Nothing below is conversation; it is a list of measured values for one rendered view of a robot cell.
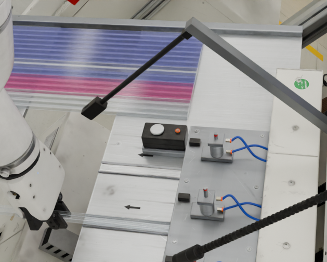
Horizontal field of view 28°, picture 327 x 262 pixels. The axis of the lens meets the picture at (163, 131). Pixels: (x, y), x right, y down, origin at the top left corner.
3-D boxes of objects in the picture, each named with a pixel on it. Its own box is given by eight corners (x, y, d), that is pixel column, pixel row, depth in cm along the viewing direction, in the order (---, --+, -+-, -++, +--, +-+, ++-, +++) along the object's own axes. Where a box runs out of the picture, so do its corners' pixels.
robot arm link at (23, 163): (21, 169, 90) (30, 182, 93) (40, 121, 96) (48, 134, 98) (-30, 170, 93) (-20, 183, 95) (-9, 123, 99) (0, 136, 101)
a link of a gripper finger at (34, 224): (27, 234, 98) (46, 227, 103) (24, 182, 98) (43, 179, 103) (21, 234, 98) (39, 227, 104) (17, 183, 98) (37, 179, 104)
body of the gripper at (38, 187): (23, 181, 92) (55, 224, 100) (45, 126, 98) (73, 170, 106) (-22, 182, 94) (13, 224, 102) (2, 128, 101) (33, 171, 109)
